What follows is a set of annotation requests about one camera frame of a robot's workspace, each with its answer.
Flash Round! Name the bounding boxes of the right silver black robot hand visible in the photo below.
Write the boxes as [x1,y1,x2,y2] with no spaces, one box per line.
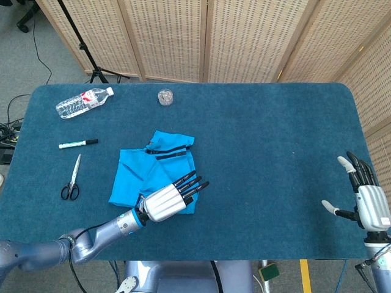
[321,151,391,233]

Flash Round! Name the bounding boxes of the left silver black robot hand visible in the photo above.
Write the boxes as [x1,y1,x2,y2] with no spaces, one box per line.
[139,170,211,223]

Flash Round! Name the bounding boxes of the blue printed t-shirt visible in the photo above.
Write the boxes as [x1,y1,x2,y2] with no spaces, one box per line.
[108,130,199,215]

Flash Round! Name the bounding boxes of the blue grey robot torso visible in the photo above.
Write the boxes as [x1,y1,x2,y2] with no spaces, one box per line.
[123,260,254,293]

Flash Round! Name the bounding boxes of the blue carpet table cover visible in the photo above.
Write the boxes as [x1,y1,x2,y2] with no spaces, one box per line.
[0,82,391,262]

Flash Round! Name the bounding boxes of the small clear round jar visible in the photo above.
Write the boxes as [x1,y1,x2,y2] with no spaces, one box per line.
[157,89,174,107]

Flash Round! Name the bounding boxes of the green and white marker pen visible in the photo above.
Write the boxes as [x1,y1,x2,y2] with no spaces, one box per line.
[58,139,99,150]

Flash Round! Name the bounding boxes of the green and yellow sponge block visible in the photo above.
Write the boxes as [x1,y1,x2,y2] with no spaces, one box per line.
[258,262,280,281]

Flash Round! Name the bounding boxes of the clear plastic water bottle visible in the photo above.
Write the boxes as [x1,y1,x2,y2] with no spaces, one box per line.
[55,87,115,120]

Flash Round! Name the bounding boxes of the woven rattan folding screen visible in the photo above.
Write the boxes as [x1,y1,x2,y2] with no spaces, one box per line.
[35,0,391,293]

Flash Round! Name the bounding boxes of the black tripod stand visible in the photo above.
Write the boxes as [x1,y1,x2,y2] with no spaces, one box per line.
[56,0,131,85]

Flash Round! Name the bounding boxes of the black office chair base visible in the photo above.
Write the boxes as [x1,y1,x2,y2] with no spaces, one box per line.
[16,0,40,34]

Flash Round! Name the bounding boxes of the thin blue cable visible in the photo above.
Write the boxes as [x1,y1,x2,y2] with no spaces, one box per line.
[334,259,349,293]

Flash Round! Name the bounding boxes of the white bracket on torso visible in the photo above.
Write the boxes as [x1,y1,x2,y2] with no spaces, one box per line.
[114,275,139,293]

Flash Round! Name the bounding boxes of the black handled scissors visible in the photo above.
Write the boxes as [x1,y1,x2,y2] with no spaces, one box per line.
[60,153,82,201]

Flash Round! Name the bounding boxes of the black floor cable bundle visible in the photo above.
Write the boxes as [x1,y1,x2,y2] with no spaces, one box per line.
[0,94,31,167]

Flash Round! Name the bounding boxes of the thin black floor cable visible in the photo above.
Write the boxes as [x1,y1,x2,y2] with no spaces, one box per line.
[32,16,53,85]

